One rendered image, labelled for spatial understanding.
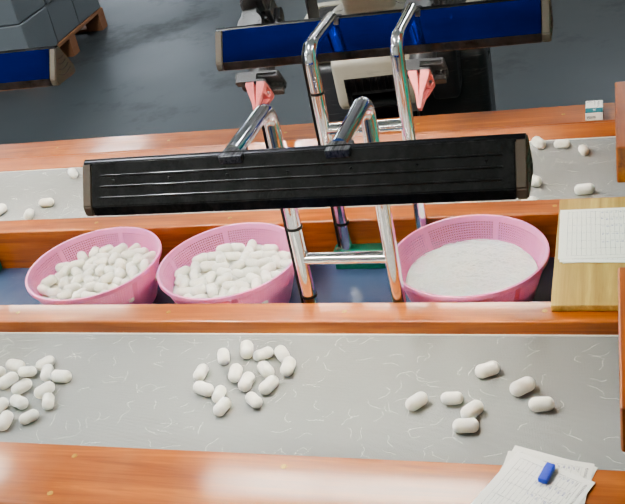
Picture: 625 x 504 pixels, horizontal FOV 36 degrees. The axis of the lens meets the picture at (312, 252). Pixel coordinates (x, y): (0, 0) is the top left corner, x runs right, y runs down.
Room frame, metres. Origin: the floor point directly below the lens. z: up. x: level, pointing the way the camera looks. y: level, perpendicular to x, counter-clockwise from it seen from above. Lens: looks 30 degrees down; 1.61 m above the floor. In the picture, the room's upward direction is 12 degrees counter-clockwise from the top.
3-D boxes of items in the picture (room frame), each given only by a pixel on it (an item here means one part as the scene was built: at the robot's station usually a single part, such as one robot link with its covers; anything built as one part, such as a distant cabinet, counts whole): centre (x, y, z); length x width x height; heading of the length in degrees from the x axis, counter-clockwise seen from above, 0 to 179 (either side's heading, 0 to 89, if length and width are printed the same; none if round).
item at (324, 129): (1.61, -0.17, 0.90); 0.20 x 0.19 x 0.45; 69
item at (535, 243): (1.36, -0.26, 0.72); 0.27 x 0.27 x 0.10
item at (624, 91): (1.58, -0.63, 0.83); 0.30 x 0.06 x 0.07; 159
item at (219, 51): (1.68, -0.20, 1.08); 0.62 x 0.08 x 0.07; 69
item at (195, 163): (1.16, 0.00, 1.08); 0.62 x 0.08 x 0.07; 69
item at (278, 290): (1.52, 0.15, 0.72); 0.27 x 0.27 x 0.10
